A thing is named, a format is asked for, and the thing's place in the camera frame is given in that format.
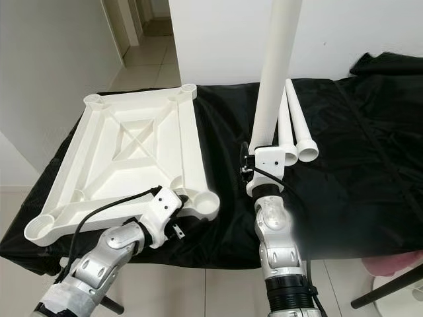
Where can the brown doormat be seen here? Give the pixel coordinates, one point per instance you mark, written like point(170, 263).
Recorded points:
point(158, 28)

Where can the white plastic table leg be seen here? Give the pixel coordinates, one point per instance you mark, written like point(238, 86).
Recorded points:
point(301, 125)
point(277, 66)
point(288, 142)

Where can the black cloth table cover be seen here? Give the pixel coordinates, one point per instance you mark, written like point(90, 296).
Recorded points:
point(357, 165)

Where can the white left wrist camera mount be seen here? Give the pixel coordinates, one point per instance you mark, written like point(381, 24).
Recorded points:
point(165, 208)

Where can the pink round stool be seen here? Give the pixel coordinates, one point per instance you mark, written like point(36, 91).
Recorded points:
point(390, 264)

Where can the white door frame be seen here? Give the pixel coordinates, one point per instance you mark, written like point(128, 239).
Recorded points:
point(115, 20)

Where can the white plastic table top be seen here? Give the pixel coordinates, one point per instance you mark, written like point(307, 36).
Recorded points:
point(119, 165)

